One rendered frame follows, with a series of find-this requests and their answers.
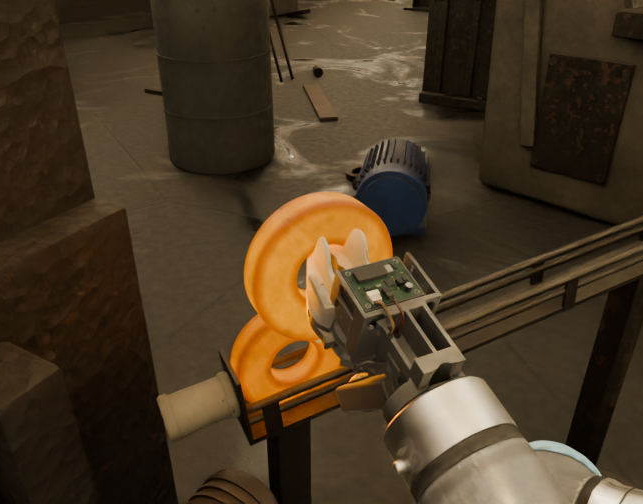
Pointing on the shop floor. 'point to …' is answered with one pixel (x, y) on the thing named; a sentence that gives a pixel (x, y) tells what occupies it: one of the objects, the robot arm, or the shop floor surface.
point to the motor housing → (233, 489)
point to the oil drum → (216, 83)
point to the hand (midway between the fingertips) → (320, 252)
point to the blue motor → (396, 186)
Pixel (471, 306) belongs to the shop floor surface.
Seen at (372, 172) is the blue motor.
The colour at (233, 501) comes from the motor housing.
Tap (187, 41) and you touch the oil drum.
